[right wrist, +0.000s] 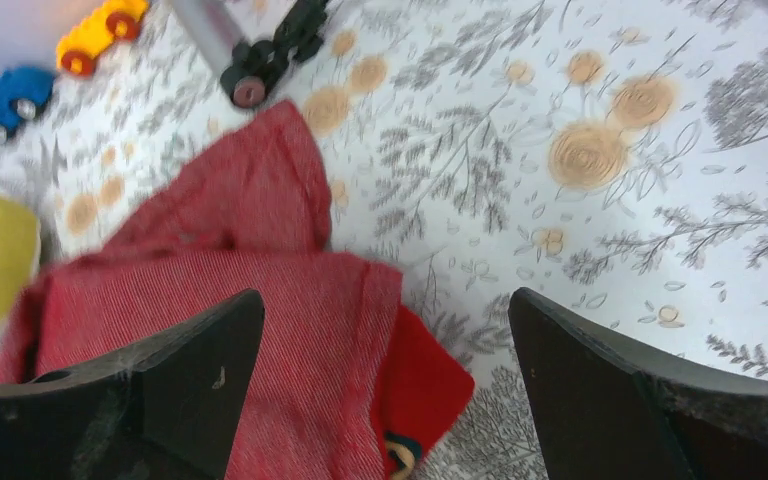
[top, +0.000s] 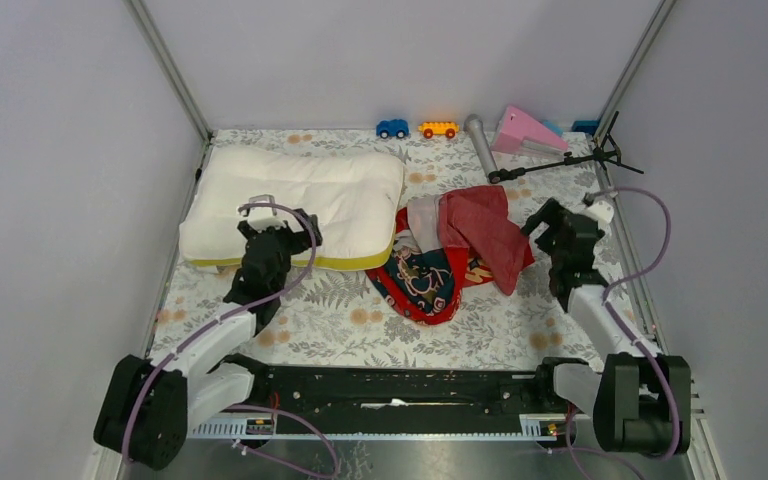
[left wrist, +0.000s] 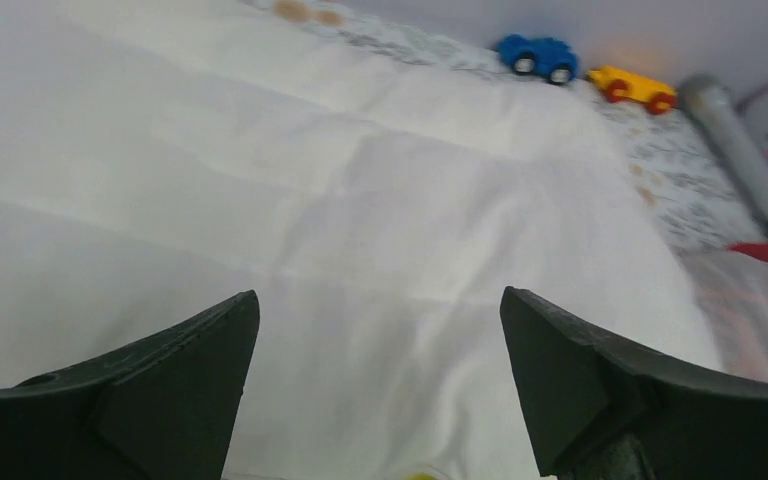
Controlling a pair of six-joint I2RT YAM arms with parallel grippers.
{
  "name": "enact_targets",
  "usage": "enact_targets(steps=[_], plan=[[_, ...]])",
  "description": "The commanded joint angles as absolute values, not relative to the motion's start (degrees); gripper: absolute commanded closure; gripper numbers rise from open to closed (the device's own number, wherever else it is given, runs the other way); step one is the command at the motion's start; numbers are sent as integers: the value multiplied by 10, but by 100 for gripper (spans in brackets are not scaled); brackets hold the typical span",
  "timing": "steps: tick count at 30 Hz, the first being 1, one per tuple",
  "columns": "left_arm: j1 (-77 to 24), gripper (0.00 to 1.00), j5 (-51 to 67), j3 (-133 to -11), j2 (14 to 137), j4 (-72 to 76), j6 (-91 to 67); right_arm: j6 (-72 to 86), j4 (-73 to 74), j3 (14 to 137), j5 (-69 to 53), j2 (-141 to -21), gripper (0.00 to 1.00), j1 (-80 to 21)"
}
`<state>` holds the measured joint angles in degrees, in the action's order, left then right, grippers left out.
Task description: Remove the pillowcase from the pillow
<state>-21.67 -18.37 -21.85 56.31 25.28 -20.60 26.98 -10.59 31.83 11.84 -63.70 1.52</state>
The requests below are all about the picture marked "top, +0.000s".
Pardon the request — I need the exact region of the white pillow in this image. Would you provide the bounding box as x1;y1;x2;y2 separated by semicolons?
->
178;145;404;271

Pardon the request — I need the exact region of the red printed pillowcase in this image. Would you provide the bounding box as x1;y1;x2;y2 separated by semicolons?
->
366;185;535;325

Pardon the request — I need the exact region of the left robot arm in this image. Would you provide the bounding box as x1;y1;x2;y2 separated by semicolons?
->
93;195;323;471

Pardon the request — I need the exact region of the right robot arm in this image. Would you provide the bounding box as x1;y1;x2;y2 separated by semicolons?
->
521;198;691;459

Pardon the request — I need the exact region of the light blue block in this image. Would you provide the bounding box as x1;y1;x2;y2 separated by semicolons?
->
541;120;564;137

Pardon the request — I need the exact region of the black tripod stand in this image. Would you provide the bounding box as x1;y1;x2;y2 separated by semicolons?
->
487;111;644;185

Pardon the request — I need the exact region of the pink wedge block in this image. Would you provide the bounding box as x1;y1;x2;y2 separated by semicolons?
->
490;105;569;157

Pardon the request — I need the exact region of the floral tablecloth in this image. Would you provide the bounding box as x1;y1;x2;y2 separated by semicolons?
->
148;128;654;374

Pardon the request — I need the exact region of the grey microphone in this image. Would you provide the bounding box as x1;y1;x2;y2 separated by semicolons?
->
462;114;500;184

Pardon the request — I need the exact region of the blue toy car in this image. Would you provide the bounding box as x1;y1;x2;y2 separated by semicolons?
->
375;118;410;139

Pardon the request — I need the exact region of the orange toy car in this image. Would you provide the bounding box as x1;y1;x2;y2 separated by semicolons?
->
418;121;460;139

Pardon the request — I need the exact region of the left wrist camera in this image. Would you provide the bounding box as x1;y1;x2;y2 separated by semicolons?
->
238;194;284;232

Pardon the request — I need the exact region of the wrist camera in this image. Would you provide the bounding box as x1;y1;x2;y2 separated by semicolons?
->
581;199;615;229
238;194;284;232

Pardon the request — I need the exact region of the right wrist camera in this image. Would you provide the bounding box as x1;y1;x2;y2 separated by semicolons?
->
581;199;615;229

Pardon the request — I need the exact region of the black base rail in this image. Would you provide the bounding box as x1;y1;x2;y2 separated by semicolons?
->
188;360;584;439

